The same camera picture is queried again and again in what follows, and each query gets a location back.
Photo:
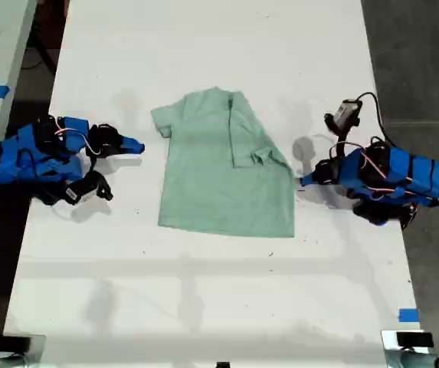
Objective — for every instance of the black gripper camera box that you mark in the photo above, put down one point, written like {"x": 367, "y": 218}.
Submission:
{"x": 85, "y": 189}
{"x": 343, "y": 113}

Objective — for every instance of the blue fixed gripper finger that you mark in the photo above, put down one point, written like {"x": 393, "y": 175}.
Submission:
{"x": 129, "y": 141}
{"x": 313, "y": 175}

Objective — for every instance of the short blue tape strip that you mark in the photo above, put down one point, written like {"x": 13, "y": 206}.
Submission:
{"x": 408, "y": 315}

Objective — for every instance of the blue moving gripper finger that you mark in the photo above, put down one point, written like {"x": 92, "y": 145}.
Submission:
{"x": 313, "y": 182}
{"x": 129, "y": 150}

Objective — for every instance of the metal table clamp bracket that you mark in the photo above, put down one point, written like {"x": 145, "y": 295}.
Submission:
{"x": 389, "y": 350}
{"x": 37, "y": 350}

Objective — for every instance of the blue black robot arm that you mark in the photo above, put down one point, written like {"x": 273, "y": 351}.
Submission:
{"x": 414, "y": 172}
{"x": 4, "y": 161}

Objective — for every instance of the pale green T-shirt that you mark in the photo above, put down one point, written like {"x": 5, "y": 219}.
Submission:
{"x": 223, "y": 191}

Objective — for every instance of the small black box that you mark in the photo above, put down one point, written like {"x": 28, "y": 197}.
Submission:
{"x": 16, "y": 343}
{"x": 414, "y": 339}

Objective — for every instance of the grey metal pipe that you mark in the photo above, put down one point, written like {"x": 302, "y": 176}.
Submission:
{"x": 433, "y": 361}

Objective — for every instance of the small black edge clip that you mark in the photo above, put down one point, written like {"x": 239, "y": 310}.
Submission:
{"x": 223, "y": 365}

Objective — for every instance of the black camera stalk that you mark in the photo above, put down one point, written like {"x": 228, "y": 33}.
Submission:
{"x": 342, "y": 143}
{"x": 90, "y": 165}

